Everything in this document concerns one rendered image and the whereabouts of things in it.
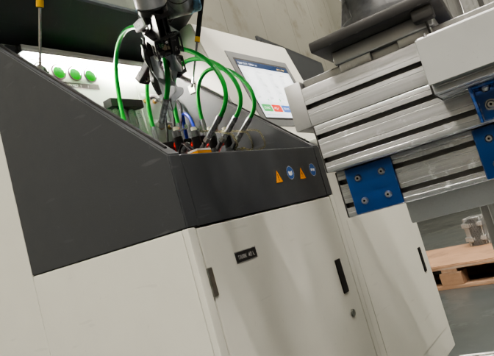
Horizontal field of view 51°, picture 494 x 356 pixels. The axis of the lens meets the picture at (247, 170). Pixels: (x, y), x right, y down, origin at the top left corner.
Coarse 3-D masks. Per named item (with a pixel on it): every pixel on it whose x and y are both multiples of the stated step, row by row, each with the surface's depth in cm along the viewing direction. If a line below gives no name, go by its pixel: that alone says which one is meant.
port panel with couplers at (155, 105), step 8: (144, 88) 189; (152, 88) 192; (144, 96) 188; (144, 104) 186; (152, 104) 190; (160, 104) 193; (144, 112) 185; (152, 112) 189; (168, 120) 195; (168, 128) 193; (152, 136) 185; (160, 136) 188; (168, 136) 192
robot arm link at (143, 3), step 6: (138, 0) 119; (144, 0) 118; (150, 0) 118; (156, 0) 119; (162, 0) 120; (138, 6) 120; (144, 6) 119; (150, 6) 119; (156, 6) 119; (162, 6) 121
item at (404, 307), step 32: (192, 32) 192; (224, 32) 210; (192, 64) 193; (224, 64) 195; (288, 64) 243; (288, 128) 206; (352, 224) 169; (384, 224) 190; (416, 224) 218; (352, 256) 162; (384, 256) 182; (416, 256) 207; (384, 288) 174; (416, 288) 197; (384, 320) 167; (416, 320) 188; (384, 352) 161; (416, 352) 180; (448, 352) 205
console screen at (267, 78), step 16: (240, 64) 204; (256, 64) 215; (272, 64) 228; (256, 80) 207; (272, 80) 218; (288, 80) 231; (256, 96) 199; (272, 96) 210; (272, 112) 202; (288, 112) 213
